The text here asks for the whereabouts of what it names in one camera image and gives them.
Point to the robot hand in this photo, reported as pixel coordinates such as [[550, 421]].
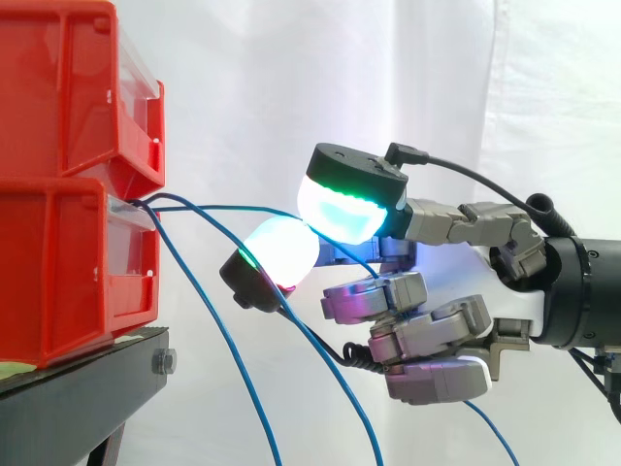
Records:
[[490, 225]]

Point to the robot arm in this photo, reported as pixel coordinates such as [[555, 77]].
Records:
[[589, 291]]

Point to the black stand with green tape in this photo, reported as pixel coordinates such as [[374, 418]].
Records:
[[82, 388]]

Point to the red bin with clear plate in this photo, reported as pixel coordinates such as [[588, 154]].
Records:
[[53, 87], [53, 272]]

